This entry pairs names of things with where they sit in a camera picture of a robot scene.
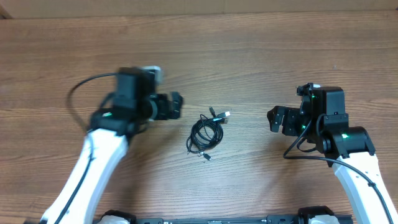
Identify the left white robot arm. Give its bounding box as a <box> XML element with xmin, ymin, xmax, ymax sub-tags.
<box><xmin>40</xmin><ymin>66</ymin><xmax>183</xmax><ymax>223</ymax></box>

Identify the black USB cable bundle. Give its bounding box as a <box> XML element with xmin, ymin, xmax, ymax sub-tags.
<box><xmin>185</xmin><ymin>106</ymin><xmax>231</xmax><ymax>162</ymax></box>

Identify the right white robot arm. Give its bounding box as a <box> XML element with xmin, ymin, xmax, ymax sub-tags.
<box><xmin>267</xmin><ymin>83</ymin><xmax>397</xmax><ymax>223</ymax></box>

